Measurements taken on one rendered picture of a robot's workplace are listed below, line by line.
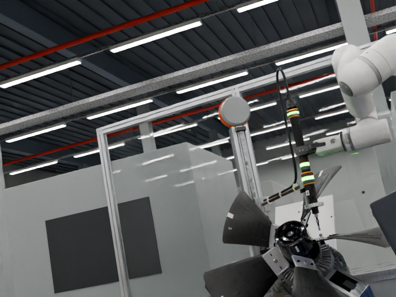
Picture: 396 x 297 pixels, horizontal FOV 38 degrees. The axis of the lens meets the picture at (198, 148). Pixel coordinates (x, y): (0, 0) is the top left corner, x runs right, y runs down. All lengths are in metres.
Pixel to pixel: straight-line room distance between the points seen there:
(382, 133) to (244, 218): 0.62
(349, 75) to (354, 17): 5.03
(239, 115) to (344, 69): 1.26
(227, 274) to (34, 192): 2.77
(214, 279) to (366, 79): 0.91
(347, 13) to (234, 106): 3.98
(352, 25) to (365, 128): 4.61
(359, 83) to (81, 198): 3.10
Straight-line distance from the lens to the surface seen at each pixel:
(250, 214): 2.24
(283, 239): 2.06
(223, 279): 2.09
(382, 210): 1.23
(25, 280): 4.66
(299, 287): 1.94
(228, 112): 2.82
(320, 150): 2.06
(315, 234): 2.41
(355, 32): 6.59
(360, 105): 1.91
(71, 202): 4.44
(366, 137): 2.05
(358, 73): 1.62
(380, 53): 1.65
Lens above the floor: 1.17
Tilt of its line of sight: 12 degrees up
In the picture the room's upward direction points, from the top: 11 degrees counter-clockwise
